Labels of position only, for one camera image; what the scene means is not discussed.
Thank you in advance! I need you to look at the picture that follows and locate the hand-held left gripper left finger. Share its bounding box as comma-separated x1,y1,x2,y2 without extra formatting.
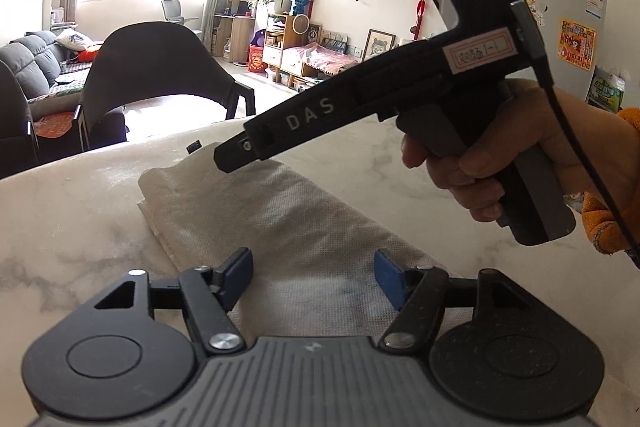
92,247,253,353

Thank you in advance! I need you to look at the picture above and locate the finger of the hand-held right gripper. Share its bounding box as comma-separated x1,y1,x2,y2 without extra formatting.
214,39,451,172

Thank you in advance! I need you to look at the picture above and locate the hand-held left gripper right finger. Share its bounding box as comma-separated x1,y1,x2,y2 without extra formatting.
374,248,536,353

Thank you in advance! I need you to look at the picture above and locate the white shopping bag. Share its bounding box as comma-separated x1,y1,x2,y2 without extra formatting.
136,139,463,340

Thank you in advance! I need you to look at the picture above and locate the green white bag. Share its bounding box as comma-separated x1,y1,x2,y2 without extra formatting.
587,67,626,112

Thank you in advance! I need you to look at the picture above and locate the person's right hand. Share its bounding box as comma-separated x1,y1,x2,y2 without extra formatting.
401,79,640,223

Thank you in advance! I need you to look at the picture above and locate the pink cloth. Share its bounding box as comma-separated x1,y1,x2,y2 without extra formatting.
282,42,361,70

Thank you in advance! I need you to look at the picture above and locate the wooden shelf cabinet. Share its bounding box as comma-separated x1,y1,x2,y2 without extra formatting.
262,13,308,80

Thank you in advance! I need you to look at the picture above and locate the red printed bin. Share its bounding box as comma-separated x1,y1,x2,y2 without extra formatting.
248,46,268,74

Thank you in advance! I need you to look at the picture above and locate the framed bear picture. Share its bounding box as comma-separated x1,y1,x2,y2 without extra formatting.
364,29,397,62

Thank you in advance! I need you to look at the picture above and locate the wooden desk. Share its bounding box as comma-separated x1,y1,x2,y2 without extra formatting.
212,14,256,58

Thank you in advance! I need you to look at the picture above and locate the orange poster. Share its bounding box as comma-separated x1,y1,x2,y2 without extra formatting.
557,19,598,70

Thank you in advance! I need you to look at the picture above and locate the black dining chair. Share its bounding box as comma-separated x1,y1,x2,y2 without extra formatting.
0,59,41,168
75,22,258,152

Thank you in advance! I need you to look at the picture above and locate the grey office chair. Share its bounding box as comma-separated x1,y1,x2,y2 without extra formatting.
161,0,203,42

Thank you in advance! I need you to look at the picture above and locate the orange printed mat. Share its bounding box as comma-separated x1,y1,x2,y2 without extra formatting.
37,114,76,138

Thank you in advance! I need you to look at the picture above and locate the white printed pillow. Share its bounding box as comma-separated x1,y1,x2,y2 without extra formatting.
55,29,93,52

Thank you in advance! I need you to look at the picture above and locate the grey sofa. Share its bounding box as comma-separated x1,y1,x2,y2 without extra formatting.
0,31,108,132

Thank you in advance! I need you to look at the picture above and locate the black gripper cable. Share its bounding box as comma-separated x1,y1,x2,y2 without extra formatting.
510,0,640,268

